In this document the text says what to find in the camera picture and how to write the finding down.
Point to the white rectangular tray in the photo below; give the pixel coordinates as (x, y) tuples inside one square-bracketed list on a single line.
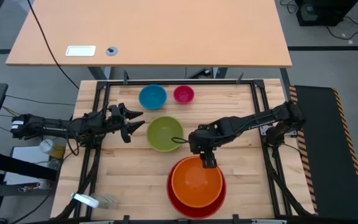
[(80, 51)]

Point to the grey cart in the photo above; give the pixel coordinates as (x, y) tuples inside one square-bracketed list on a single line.
[(26, 161)]

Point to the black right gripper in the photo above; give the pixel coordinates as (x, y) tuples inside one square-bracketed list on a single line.
[(202, 141)]

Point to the black frame clamp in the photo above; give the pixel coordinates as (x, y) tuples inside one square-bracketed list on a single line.
[(125, 77), (240, 78)]

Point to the clear plastic holder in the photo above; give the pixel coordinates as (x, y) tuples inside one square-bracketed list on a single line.
[(107, 201)]

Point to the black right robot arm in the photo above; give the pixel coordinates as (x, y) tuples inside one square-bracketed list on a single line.
[(250, 120)]

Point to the black mat with hazard stripes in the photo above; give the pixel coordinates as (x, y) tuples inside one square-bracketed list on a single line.
[(322, 149)]

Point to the black equipment box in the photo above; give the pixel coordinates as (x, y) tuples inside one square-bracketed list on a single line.
[(325, 11)]

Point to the blue bowl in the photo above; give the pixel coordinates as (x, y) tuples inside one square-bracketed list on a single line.
[(152, 97)]

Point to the large red bowl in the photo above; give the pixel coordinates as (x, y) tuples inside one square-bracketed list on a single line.
[(197, 212)]

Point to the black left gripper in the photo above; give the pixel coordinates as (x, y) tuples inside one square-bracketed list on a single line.
[(116, 115)]

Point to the light wooden desk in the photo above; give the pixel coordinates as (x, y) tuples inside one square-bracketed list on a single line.
[(154, 28)]

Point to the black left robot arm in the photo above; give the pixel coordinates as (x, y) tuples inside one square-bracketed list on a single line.
[(54, 127)]

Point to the green bowl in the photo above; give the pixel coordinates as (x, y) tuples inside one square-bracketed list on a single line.
[(163, 134)]

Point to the white handheld device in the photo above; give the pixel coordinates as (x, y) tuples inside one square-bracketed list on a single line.
[(85, 200)]

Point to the small magenta bowl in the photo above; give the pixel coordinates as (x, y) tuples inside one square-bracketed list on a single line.
[(183, 94)]

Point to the grey desk leg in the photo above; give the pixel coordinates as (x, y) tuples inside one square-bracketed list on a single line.
[(99, 73), (220, 72)]

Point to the black aluminium frame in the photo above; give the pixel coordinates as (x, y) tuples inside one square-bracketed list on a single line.
[(197, 82)]

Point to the orange bowl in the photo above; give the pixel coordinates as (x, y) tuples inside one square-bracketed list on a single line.
[(194, 183)]

